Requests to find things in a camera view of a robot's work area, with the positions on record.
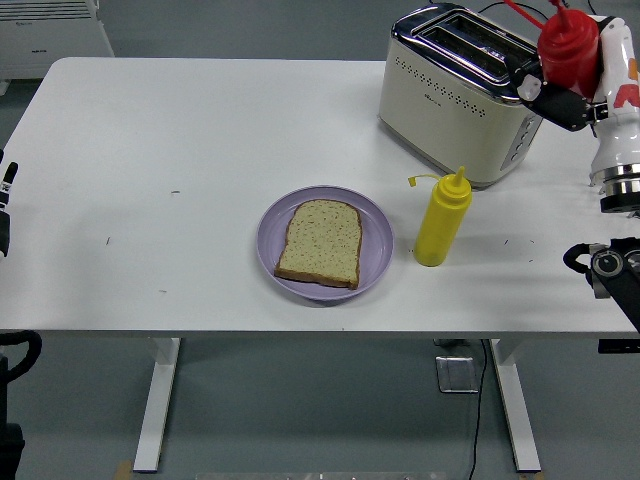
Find white floor appliance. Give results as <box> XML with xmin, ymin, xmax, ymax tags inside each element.
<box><xmin>0</xmin><ymin>0</ymin><xmax>115</xmax><ymax>96</ymax></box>

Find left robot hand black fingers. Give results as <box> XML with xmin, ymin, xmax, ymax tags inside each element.
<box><xmin>0</xmin><ymin>148</ymin><xmax>20</xmax><ymax>259</ymax></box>

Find red squeeze bottle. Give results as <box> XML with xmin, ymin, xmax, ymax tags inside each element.
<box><xmin>502</xmin><ymin>0</ymin><xmax>601</xmax><ymax>97</ymax></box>

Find white table leg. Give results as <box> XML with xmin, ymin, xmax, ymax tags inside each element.
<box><xmin>133</xmin><ymin>337</ymin><xmax>182</xmax><ymax>474</ymax></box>
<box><xmin>488</xmin><ymin>338</ymin><xmax>542</xmax><ymax>474</ymax></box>

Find yellow squeeze bottle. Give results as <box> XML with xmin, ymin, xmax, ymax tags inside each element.
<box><xmin>407</xmin><ymin>166</ymin><xmax>474</xmax><ymax>268</ymax></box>

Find cream and chrome toaster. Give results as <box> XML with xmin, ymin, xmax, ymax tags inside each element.
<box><xmin>377</xmin><ymin>2</ymin><xmax>569</xmax><ymax>190</ymax></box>

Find slice of bread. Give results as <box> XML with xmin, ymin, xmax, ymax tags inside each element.
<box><xmin>273</xmin><ymin>198</ymin><xmax>363</xmax><ymax>291</ymax></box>

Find black cable on floor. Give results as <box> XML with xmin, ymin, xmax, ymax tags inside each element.
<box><xmin>477</xmin><ymin>0</ymin><xmax>599</xmax><ymax>21</ymax></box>

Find purple round plate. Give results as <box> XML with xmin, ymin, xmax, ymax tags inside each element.
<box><xmin>256</xmin><ymin>185</ymin><xmax>395</xmax><ymax>303</ymax></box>

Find black cable under table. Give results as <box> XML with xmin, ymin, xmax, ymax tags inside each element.
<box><xmin>467</xmin><ymin>339</ymin><xmax>489</xmax><ymax>480</ymax></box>

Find silver floor socket plate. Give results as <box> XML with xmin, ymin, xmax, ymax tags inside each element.
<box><xmin>434</xmin><ymin>355</ymin><xmax>480</xmax><ymax>395</ymax></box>

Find black box under table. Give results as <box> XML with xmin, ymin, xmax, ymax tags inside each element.
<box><xmin>598</xmin><ymin>338</ymin><xmax>640</xmax><ymax>355</ymax></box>

